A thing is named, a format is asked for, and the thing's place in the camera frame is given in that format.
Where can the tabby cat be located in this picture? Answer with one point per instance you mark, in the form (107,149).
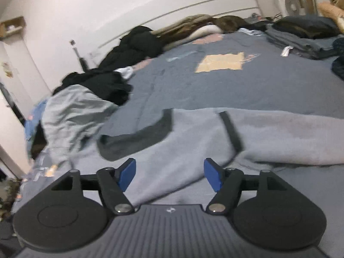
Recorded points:
(229,22)

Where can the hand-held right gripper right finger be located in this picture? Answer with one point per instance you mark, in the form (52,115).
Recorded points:
(212,176)

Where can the black jacket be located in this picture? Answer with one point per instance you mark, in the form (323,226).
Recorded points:
(137,43)

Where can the white paper tag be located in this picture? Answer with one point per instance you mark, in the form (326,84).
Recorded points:
(286,51)

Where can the light grey t-shirt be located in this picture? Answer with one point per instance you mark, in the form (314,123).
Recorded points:
(72,113)

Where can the camouflage cloth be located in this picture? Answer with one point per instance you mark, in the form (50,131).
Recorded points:
(6,199)

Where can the black clothes pile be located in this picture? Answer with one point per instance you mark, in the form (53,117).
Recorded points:
(102,83)

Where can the cardboard box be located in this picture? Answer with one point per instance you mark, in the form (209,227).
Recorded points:
(13,22)

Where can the grey-blue folded garment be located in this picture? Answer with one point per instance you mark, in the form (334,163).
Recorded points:
(295,44)

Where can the white pillow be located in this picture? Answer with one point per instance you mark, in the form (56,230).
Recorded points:
(207,29)

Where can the white box fan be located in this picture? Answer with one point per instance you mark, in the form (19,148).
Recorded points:
(291,4)

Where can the grey sweatshirt with dark trim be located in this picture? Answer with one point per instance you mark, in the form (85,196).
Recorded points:
(188,145)

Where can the blue-grey printed quilt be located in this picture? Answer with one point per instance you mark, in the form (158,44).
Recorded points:
(215,91)

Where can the white sock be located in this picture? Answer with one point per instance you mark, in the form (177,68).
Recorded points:
(125,72)

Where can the blue denim garment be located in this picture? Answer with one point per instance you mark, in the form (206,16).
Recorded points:
(33,115)

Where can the black wall-hung device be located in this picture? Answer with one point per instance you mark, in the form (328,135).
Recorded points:
(82,60)

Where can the dark folded garment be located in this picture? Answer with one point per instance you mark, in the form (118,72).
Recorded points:
(255,27)

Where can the beige waffle blanket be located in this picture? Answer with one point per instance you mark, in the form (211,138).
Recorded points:
(329,9)

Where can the beige cartoon sticker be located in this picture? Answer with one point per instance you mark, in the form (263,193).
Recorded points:
(7,70)

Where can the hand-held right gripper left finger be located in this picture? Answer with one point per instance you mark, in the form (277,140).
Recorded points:
(127,173)

